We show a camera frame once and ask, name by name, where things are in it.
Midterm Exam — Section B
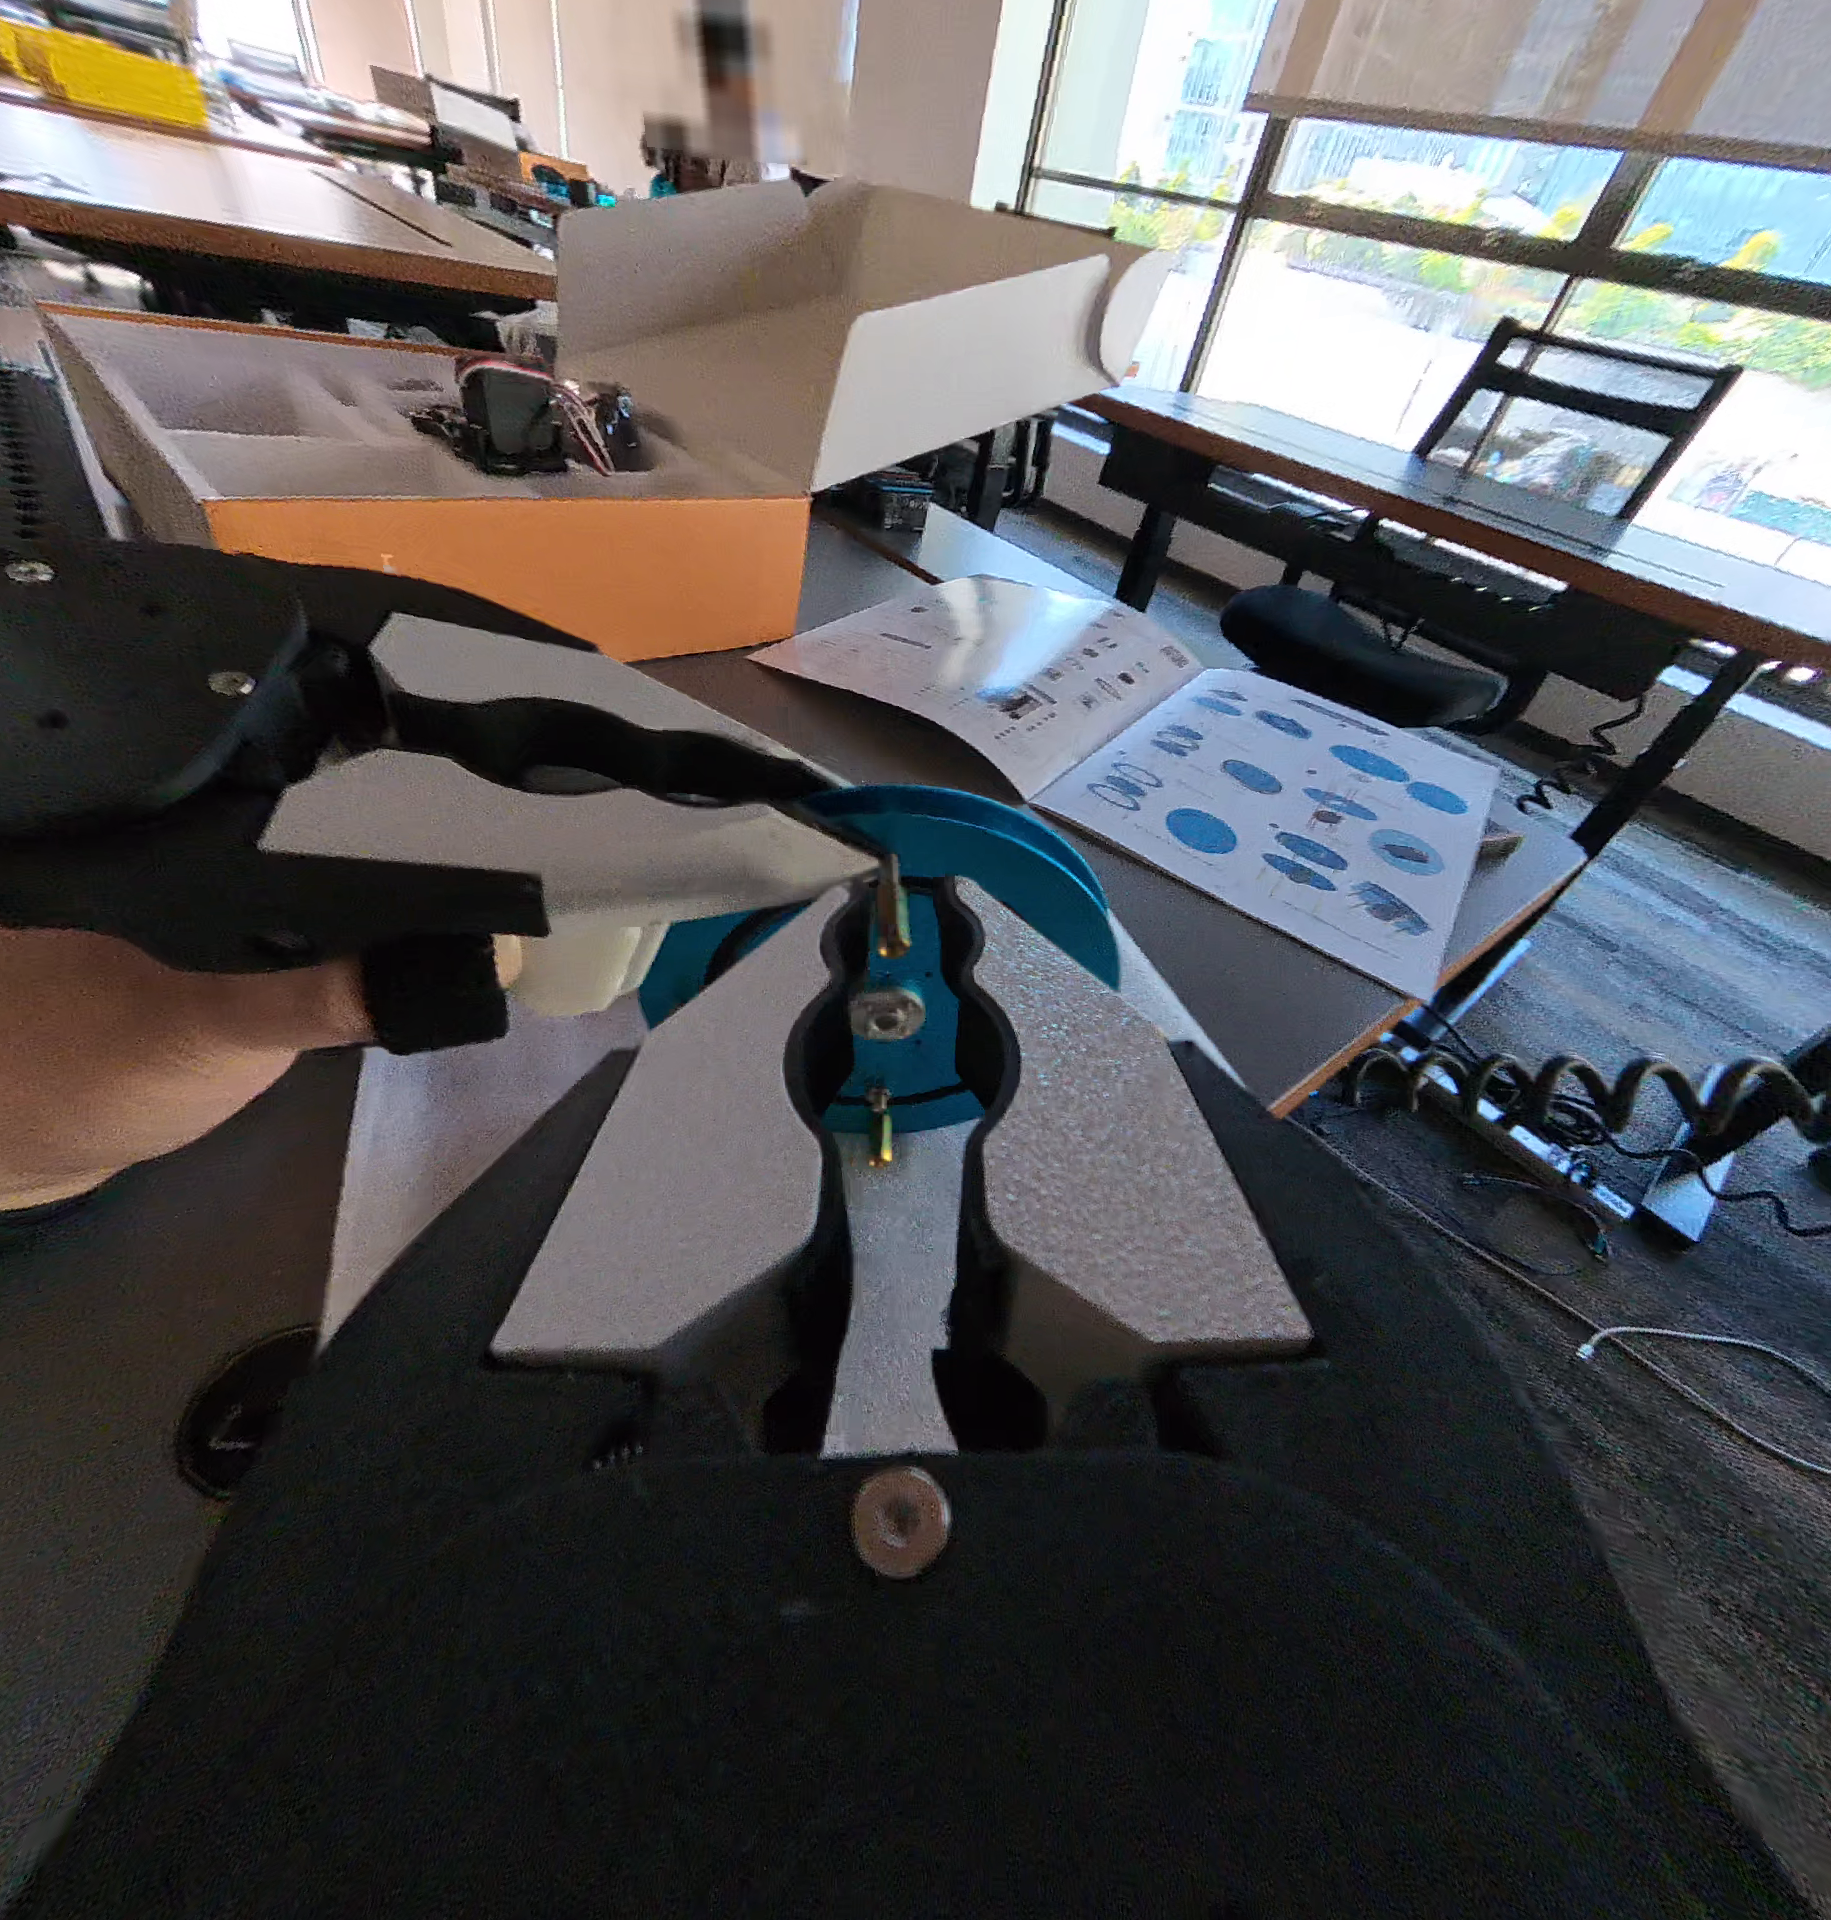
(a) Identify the white foam sheet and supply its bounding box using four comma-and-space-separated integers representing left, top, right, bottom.
322, 961, 965, 1458

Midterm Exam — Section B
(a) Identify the open instruction booklet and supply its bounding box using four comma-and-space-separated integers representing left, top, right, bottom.
751, 577, 1525, 1004

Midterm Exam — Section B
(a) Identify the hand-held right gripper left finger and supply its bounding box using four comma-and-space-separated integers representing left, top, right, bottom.
492, 887, 875, 1452

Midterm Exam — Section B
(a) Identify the black perforated board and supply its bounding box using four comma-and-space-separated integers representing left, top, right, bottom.
0, 365, 109, 575

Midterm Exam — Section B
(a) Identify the white power strip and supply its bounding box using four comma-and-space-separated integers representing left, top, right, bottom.
1417, 1071, 1641, 1219

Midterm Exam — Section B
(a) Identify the orange cardboard box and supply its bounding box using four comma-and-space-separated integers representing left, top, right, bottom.
36, 178, 1175, 664

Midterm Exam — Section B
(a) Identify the black servo motor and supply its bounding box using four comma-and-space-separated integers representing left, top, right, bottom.
450, 354, 575, 478

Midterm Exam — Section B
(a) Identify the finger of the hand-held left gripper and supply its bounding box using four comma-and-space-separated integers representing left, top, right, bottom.
367, 614, 858, 812
255, 749, 889, 934

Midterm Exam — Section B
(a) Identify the wood-edged black desk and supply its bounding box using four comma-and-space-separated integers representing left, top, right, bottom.
1081, 384, 1831, 860

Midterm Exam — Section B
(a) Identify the white cable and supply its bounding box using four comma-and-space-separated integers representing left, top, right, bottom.
1578, 1324, 1831, 1486

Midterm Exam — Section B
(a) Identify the coloured wire bundle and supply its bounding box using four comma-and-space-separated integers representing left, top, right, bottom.
556, 382, 650, 478

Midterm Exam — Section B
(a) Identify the dark grey desk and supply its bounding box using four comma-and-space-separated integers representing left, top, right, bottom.
615, 502, 1593, 1119

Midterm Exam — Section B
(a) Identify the black mesh-back chair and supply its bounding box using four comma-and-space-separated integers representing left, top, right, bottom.
1415, 315, 1745, 523

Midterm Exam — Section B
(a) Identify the stack of yellow bins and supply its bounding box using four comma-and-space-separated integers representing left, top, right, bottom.
0, 14, 208, 132

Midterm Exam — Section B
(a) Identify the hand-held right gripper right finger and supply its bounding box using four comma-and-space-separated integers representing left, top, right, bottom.
938, 884, 1315, 1452

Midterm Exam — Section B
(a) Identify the black saddle stool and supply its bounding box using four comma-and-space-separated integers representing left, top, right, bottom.
1220, 583, 1513, 736

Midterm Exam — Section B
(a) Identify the blue round metal base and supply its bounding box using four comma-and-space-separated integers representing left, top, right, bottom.
638, 783, 1124, 1145

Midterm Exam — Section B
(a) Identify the person's left hand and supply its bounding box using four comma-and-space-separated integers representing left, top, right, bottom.
0, 915, 379, 1216

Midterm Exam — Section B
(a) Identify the grey work table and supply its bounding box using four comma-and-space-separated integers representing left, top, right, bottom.
0, 92, 561, 309

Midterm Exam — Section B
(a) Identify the black-framed grid window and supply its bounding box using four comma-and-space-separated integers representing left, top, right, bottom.
1028, 0, 1831, 559

